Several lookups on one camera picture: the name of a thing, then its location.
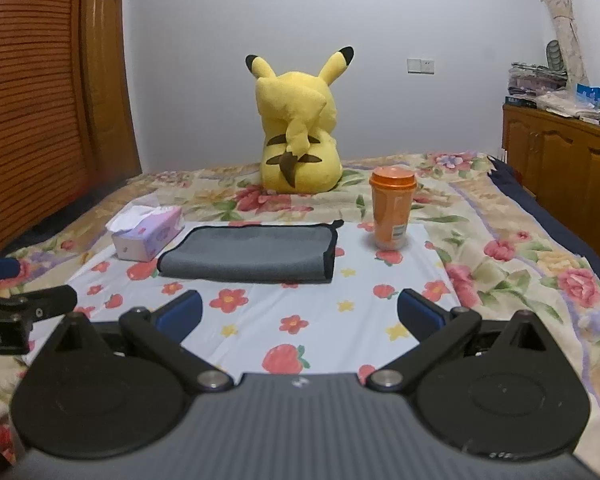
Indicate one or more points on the stack of folded clothes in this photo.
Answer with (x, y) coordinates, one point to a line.
(527, 82)

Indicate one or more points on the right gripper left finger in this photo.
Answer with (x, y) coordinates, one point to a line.
(157, 337)

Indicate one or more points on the wooden sideboard cabinet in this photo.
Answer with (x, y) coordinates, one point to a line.
(557, 160)

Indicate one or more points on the blue picture box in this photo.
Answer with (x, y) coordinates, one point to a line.
(588, 94)

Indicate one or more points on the purple and grey towel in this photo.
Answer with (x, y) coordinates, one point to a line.
(301, 254)

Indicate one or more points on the wooden slatted wardrobe door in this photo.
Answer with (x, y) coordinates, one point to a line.
(46, 158)

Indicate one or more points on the white fruit print cloth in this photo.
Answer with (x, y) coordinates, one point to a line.
(347, 325)

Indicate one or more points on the beige tied curtain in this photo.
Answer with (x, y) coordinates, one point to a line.
(561, 12)

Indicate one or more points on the floral bed blanket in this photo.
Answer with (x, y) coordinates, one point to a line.
(498, 257)

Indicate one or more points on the purple tissue box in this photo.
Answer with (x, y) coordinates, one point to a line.
(140, 232)

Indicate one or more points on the wooden room door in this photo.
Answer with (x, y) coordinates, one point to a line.
(106, 91)

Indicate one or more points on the yellow Pikachu plush toy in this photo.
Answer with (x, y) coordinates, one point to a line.
(298, 115)

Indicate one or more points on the white wall switch plate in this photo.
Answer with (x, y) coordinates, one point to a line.
(420, 66)

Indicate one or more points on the orange lidded cup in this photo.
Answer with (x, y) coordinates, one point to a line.
(393, 190)

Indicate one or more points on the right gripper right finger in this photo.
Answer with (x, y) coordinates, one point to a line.
(441, 335)

